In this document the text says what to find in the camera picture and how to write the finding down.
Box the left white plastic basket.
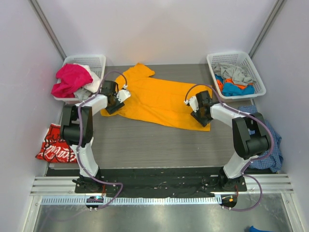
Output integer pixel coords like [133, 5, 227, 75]
[53, 55, 106, 102]

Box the right white plastic basket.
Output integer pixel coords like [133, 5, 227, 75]
[206, 51, 266, 102]

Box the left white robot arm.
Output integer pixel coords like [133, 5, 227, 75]
[60, 81, 131, 193]

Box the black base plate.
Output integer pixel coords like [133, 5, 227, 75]
[45, 167, 278, 198]

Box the blue t shirt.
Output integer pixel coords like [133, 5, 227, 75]
[215, 75, 254, 97]

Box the pink t shirt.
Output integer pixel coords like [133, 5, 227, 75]
[51, 64, 93, 98]

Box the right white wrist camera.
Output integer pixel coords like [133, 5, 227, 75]
[184, 96, 199, 113]

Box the white slotted cable duct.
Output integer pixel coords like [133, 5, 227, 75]
[41, 195, 222, 205]

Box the white plastic basket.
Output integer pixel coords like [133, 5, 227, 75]
[206, 51, 266, 102]
[53, 55, 106, 102]

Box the grey t shirt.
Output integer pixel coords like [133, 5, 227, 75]
[212, 63, 255, 86]

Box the red white printed t shirt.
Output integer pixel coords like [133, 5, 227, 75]
[35, 124, 77, 163]

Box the white grey garment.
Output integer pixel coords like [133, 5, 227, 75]
[74, 63, 101, 101]

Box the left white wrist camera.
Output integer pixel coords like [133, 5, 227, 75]
[116, 84, 131, 103]

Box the blue checkered shirt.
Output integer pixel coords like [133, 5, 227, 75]
[249, 119, 284, 173]

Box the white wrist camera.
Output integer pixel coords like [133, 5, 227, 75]
[116, 84, 131, 103]
[184, 96, 199, 113]

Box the orange garment in basket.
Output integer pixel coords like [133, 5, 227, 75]
[216, 78, 253, 90]

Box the orange yellow t shirt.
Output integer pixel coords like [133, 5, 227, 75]
[100, 63, 211, 132]

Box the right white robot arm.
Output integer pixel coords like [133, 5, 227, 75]
[184, 91, 274, 191]

